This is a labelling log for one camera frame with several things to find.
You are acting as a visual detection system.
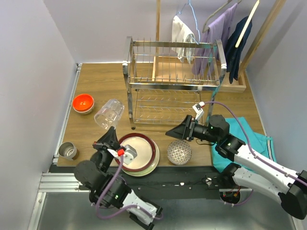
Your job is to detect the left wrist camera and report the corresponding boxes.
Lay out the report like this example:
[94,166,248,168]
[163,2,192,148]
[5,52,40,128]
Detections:
[107,145,137,165]

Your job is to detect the red rimmed white plate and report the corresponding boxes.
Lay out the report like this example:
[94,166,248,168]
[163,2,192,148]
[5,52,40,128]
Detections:
[119,133,156,172]

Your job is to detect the lavender towel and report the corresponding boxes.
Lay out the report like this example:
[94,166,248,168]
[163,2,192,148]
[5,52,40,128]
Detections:
[192,3,238,75]

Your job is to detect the blue wire hanger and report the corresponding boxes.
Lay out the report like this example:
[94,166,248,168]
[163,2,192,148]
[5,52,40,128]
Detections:
[176,0,201,46]

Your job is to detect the wooden hanger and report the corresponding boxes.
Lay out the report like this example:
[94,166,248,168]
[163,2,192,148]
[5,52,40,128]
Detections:
[235,0,260,48]

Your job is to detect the steel cup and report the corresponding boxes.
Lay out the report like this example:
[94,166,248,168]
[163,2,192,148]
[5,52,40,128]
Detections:
[58,142,79,161]

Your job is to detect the teal cloth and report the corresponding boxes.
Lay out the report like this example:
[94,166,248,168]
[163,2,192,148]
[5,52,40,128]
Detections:
[212,117,276,173]

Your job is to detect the metal two-tier dish rack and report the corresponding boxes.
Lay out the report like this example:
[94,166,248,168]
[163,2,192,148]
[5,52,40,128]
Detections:
[122,36,226,129]

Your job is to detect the clear plastic cup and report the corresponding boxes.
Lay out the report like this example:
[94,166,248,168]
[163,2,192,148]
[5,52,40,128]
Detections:
[94,99,125,130]

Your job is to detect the navy blue garment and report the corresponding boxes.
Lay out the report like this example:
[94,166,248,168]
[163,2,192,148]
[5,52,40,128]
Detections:
[225,16,252,84]

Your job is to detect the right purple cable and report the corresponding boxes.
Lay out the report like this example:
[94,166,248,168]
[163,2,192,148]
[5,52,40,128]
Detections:
[203,101,307,207]

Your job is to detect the pale green plate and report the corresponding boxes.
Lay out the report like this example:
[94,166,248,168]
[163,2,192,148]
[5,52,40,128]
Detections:
[122,142,160,177]

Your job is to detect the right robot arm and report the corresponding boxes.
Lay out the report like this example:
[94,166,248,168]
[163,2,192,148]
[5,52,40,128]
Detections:
[165,115,307,219]

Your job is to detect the patterned small bowl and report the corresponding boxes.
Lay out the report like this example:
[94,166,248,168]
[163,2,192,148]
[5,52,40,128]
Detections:
[167,140,192,165]

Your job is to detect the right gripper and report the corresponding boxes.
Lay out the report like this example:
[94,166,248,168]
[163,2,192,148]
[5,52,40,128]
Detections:
[165,114,219,144]

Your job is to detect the white cloth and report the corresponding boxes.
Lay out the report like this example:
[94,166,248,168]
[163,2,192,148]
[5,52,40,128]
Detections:
[171,16,195,64]

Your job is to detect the grey hanger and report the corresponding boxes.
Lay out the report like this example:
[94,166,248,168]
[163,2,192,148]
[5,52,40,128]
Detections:
[202,0,243,34]

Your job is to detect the wooden clothes rack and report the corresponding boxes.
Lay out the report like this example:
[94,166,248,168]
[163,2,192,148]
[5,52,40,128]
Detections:
[151,0,286,92]

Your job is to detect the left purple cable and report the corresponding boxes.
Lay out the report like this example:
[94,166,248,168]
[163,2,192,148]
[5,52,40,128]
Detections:
[90,149,164,220]

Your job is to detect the purple cable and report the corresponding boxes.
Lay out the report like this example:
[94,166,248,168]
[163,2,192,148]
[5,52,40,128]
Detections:
[203,101,307,207]
[90,149,164,220]

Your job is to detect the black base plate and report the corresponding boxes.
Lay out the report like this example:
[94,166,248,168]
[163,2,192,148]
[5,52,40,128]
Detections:
[47,165,243,201]

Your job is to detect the orange bowl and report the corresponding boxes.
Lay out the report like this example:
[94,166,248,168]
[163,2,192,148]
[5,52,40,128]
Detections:
[72,93,94,115]

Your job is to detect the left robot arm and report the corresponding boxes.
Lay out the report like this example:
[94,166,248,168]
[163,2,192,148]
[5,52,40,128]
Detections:
[74,126,163,230]

